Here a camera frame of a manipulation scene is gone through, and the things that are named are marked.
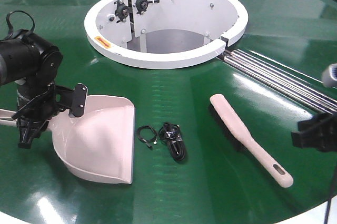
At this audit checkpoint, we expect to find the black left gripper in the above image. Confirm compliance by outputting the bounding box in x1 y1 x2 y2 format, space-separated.
11 83 74 149

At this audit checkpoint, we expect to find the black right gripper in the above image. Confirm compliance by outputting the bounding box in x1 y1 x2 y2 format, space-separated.
291 113 336 152

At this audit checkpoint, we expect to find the pink plastic dustpan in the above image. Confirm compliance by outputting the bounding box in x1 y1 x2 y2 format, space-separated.
0 94 136 185

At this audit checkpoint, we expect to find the pink hand broom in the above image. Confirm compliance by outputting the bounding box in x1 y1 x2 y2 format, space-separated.
210 94 293 188

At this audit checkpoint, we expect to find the thin black cable loop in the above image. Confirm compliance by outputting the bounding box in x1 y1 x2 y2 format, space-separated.
136 125 159 150

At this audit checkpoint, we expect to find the thick black cable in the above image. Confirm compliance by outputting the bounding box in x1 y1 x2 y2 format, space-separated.
158 121 187 163

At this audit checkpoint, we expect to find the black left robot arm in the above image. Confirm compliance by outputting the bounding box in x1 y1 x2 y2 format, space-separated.
1 30 73 149

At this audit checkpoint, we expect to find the chrome conveyor rollers right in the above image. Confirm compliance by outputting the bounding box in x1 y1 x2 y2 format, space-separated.
217 49 336 114

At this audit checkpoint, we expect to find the left black bearing block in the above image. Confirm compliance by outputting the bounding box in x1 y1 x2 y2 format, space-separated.
114 0 130 23

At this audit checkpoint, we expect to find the black bearing block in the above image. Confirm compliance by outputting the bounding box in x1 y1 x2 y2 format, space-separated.
133 0 160 15
114 0 130 23

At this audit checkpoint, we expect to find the right black bearing block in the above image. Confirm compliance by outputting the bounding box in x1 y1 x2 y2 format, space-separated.
133 0 160 15

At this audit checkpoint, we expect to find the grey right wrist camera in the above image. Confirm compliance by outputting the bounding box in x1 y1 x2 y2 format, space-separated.
322 63 337 87

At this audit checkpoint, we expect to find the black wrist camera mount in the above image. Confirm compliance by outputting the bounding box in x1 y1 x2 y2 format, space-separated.
68 83 87 118

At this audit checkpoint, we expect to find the white inner conveyor ring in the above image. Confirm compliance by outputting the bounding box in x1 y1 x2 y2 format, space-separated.
84 0 249 70

